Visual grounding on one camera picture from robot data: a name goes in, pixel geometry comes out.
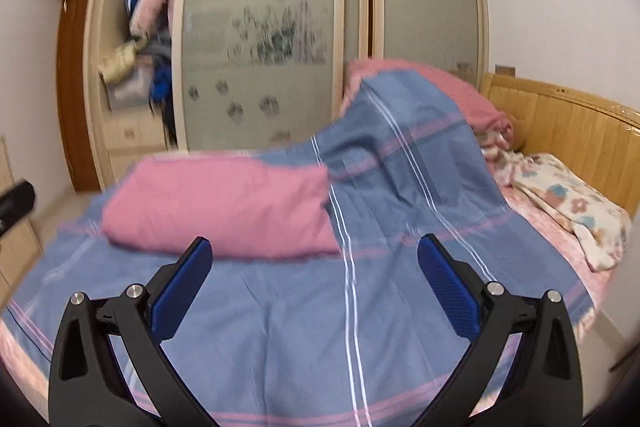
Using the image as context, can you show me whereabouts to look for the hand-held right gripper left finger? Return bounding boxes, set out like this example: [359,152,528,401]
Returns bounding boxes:
[48,236,223,427]

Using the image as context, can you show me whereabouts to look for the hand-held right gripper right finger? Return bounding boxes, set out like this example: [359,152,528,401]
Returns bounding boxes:
[416,233,583,427]

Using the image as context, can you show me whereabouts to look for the light wood cabinet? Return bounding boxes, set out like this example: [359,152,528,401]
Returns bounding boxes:
[0,137,44,304]

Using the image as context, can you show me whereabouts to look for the pink mattress sheet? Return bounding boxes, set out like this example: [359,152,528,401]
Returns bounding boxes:
[500,186,617,358]

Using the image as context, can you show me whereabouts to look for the blue plaid bed sheet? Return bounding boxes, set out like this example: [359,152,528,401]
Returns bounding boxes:
[0,74,596,427]

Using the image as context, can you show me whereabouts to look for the brown wooden door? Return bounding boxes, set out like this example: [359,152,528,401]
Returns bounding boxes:
[56,0,108,194]

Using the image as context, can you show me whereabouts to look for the floral blanket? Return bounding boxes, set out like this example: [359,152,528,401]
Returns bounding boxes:
[481,144,632,272]

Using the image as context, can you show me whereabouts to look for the cream wardrobe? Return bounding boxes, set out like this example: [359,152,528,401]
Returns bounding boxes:
[82,0,493,190]

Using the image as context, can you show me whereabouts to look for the beige bag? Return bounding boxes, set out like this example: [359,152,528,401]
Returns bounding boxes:
[97,38,142,84]

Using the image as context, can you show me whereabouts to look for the dark blue garment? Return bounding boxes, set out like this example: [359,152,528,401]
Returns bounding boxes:
[149,56,175,114]

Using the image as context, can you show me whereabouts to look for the pink quilt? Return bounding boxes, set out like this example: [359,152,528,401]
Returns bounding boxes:
[340,58,514,148]

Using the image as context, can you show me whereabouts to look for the wooden bed headboard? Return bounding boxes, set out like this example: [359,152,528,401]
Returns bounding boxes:
[480,73,640,219]

